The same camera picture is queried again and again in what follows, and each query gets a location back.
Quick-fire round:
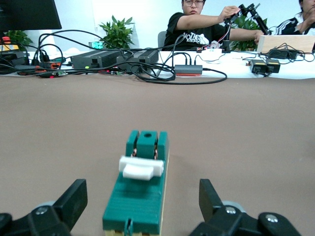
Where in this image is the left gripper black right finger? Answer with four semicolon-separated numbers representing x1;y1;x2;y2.
189;178;302;236

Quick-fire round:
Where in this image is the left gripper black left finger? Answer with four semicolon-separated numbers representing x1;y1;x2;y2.
0;178;88;236

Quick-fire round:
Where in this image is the green load switch white handle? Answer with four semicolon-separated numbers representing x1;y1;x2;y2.
102;129;170;236

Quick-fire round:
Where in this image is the man's left hand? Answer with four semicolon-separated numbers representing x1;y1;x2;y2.
253;30;265;44

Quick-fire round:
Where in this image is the man's right hand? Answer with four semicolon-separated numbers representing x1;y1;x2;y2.
220;6;241;22

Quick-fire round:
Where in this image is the grey USB hub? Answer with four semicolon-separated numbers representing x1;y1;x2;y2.
174;64;204;76

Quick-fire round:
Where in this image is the small black yellow-label box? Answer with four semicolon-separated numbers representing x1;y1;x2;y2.
265;59;281;74
250;59;268;74

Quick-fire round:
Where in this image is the white electronic device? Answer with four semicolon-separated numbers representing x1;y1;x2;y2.
198;48;226;62

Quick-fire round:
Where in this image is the black power supply brick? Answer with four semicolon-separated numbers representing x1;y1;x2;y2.
70;50;124;70
116;49;159;72

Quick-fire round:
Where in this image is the black power adapter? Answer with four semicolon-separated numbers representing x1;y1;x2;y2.
268;48;299;59

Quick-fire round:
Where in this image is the yellow red emergency stop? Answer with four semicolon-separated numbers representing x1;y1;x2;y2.
0;35;13;53

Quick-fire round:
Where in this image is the green potted plant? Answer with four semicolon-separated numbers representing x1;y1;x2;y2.
3;29;34;52
98;15;135;50
230;13;269;52

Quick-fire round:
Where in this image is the grey chair back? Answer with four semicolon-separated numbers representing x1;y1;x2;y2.
157;31;168;52

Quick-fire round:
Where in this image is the light wooden box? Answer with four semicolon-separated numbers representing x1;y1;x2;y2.
256;34;315;54

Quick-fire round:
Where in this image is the man in black T-shirt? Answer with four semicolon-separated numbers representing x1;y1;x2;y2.
163;0;265;52

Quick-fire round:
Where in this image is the person in striped jacket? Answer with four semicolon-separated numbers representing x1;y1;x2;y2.
274;0;315;36

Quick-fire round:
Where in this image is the black computer monitor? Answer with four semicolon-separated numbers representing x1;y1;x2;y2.
0;0;63;31

